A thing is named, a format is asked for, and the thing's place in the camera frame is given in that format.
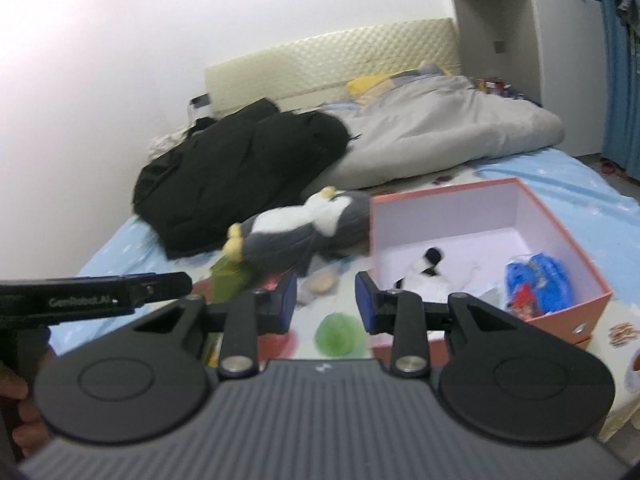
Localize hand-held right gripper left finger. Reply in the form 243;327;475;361
131;272;299;377

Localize black wall charger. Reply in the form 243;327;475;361
187;93;211;122

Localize white fluffy plush keychain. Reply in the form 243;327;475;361
392;247;482;297

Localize cream padded headboard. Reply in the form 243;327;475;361
204;17;462;117

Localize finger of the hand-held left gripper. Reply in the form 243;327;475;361
127;272;194;307

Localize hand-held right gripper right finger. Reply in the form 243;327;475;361
354;271;512;378

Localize white wardrobe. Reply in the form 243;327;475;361
447;0;609;159

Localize black jacket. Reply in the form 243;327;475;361
132;99;362;261

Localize white patterned cloth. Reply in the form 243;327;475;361
147;129;190;157

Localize pink cardboard box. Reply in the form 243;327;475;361
369;177;614;347

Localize blue snack packet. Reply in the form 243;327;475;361
504;252;574;319

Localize person's left hand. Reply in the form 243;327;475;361
0;347;57;461

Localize grey quilt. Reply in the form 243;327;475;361
307;74;567;189

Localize fruit printed bed sheet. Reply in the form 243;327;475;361
50;152;640;442

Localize row of small bottles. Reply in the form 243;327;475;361
475;76;527;99

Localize yellow pillow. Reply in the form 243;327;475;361
346;74;397;97

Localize long green strip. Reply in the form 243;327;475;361
200;255;257;367

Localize patterned grey pillow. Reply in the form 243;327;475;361
390;62;452;82

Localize grey white penguin plush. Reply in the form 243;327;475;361
222;186;374;278

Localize blue curtain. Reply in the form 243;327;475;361
592;0;640;182

